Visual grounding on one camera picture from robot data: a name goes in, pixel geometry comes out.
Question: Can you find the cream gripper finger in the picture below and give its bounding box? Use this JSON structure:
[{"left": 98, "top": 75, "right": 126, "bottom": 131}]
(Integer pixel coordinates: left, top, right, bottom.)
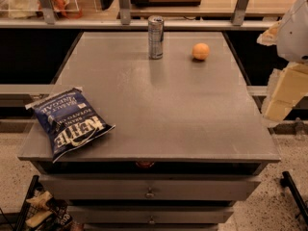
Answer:
[
  {"left": 257, "top": 21, "right": 281, "bottom": 46},
  {"left": 263, "top": 63, "right": 308, "bottom": 122}
]

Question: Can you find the silver redbull can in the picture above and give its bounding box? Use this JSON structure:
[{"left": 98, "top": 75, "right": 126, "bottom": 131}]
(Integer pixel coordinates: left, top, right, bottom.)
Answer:
[{"left": 148, "top": 15, "right": 164, "bottom": 60}]

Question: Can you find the blue kettle chip bag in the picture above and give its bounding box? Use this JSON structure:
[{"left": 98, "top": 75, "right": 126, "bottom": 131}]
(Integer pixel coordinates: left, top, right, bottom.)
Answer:
[{"left": 25, "top": 88, "right": 115, "bottom": 163}]

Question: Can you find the orange fruit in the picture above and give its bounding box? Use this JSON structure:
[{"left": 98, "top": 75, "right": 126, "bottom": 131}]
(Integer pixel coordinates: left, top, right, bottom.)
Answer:
[{"left": 192, "top": 43, "right": 210, "bottom": 61}]

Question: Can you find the black metal stand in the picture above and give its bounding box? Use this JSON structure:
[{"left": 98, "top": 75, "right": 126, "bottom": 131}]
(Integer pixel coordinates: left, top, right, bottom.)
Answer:
[{"left": 280, "top": 171, "right": 308, "bottom": 225}]

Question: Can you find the grey drawer cabinet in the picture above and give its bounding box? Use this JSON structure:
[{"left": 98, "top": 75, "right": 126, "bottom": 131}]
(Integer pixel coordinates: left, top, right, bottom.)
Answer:
[{"left": 18, "top": 32, "right": 280, "bottom": 231}]

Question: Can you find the upper drawer knob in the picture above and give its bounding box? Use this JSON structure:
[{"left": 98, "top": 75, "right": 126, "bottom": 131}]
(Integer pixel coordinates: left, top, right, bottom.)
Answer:
[{"left": 144, "top": 188, "right": 155, "bottom": 198}]

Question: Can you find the drawer knob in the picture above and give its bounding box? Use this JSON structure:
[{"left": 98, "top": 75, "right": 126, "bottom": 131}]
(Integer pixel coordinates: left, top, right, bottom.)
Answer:
[
  {"left": 144, "top": 188, "right": 155, "bottom": 198},
  {"left": 148, "top": 217, "right": 156, "bottom": 225}
]

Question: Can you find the lower drawer knob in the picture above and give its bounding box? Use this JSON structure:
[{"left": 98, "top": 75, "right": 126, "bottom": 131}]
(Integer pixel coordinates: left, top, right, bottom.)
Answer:
[{"left": 148, "top": 217, "right": 156, "bottom": 225}]

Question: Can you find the clear plastic bin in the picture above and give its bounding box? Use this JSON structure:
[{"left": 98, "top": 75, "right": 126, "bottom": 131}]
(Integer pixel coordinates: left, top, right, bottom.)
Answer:
[{"left": 0, "top": 0, "right": 81, "bottom": 18}]

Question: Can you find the grey shelf rail frame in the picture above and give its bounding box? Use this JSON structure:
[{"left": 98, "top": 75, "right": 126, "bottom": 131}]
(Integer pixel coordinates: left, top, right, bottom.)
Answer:
[{"left": 0, "top": 0, "right": 282, "bottom": 31}]

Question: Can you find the black wire basket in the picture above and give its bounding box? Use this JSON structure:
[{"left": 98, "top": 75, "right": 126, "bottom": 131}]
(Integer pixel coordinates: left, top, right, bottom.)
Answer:
[{"left": 0, "top": 175, "right": 73, "bottom": 231}]

